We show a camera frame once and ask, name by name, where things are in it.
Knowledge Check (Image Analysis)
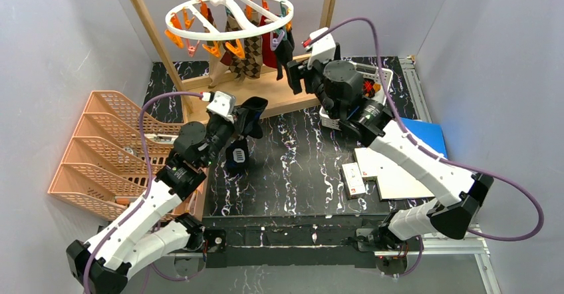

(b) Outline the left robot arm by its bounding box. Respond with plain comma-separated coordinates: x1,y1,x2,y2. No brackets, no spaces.
66,97,268,293

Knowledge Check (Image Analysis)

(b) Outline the black sock with blue print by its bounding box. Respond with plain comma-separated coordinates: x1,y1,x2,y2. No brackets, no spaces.
225,96,268,174

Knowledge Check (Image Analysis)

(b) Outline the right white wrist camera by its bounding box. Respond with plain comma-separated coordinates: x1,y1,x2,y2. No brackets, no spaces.
302,27,337,70

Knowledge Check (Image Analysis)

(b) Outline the peach mesh file organizer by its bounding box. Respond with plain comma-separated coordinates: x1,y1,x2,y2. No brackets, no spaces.
47,90,212,222

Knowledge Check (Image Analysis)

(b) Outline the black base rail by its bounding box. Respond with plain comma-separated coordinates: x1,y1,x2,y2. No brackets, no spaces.
202,215,420,268

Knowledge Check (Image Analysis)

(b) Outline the striped sock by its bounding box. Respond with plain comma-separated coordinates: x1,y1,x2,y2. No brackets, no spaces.
203,7,217,42

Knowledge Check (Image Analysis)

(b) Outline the white flat board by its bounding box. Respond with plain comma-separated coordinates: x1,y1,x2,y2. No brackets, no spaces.
354,148,434,200

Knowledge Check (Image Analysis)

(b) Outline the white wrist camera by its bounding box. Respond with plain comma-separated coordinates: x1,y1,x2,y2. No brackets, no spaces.
302,27,337,70
201,91,236,123

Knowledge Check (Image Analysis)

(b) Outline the wooden hanger rack frame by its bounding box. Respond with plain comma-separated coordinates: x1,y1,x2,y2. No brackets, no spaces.
130,0,335,122

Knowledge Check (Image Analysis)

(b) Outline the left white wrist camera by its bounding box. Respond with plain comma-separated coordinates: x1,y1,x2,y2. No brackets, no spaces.
201,91,236,123

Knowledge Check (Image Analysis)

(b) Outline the yellow-orange clothes peg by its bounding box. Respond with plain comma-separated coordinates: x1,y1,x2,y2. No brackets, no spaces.
224,39,245,59

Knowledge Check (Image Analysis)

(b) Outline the beige sock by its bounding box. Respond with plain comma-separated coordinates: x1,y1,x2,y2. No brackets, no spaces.
208,51,232,88

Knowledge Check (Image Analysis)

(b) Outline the orange clothes peg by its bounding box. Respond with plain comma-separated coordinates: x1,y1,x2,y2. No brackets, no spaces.
164,29,184,49

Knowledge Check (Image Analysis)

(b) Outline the white round clip hanger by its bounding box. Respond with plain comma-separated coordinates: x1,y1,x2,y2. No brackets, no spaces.
165,0,295,41

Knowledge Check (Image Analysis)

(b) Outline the blue folder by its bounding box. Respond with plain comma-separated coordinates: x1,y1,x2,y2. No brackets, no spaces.
401,118,448,158

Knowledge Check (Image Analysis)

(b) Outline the small white red box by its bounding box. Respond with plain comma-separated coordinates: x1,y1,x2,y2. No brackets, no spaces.
341,162,366,200

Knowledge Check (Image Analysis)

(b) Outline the white perforated laundry basket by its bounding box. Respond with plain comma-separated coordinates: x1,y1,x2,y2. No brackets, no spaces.
315,60,393,130

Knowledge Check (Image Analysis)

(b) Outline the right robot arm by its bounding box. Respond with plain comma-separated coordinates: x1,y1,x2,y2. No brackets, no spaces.
287,46,494,243

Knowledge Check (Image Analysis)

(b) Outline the brown argyle sock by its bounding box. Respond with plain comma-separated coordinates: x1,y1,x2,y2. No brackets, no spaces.
242,35,263,79

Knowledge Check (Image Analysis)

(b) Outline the red sock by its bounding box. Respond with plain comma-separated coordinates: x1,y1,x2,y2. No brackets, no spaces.
261,31,277,69

